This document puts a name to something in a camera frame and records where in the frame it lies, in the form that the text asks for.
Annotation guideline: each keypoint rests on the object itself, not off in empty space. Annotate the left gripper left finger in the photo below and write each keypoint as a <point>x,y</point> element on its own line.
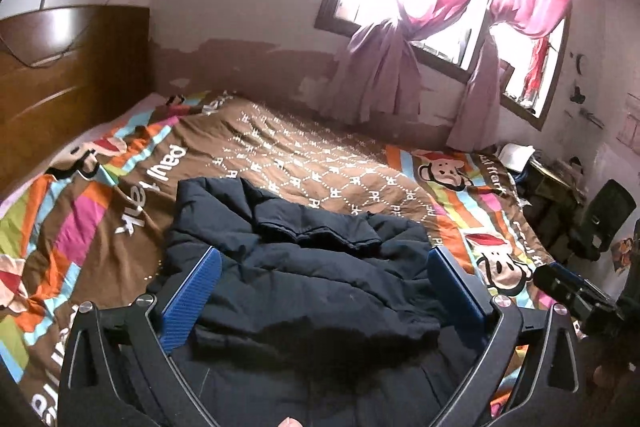
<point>118,368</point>

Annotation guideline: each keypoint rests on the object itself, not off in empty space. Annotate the dark navy padded jacket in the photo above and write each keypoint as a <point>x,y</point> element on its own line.
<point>326,318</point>

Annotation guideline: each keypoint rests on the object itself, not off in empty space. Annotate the black chair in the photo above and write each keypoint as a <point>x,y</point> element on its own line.
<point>600,221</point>

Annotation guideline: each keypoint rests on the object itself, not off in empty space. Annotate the dark bedside desk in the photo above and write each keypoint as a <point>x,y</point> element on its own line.
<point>551,206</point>

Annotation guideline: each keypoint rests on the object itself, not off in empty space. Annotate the colourful cartoon monkey quilt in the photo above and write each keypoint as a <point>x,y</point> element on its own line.
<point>89,222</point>

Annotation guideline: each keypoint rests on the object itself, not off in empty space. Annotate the white item by bed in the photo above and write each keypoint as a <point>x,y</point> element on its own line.
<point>515,157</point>

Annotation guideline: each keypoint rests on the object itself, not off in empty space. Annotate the brown wooden headboard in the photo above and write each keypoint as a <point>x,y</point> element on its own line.
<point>63,72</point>

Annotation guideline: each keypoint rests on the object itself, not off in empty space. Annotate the right pink curtain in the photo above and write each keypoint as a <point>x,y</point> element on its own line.
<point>476,124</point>

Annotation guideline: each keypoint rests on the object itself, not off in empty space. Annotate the pink curtain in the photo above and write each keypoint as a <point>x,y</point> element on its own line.
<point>476,124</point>
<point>400,31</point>

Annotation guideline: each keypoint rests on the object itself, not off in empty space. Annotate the left pink curtain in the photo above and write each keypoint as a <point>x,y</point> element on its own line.
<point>400,31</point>

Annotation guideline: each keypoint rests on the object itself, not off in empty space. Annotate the round wall clock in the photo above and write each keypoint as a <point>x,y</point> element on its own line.
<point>581,64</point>

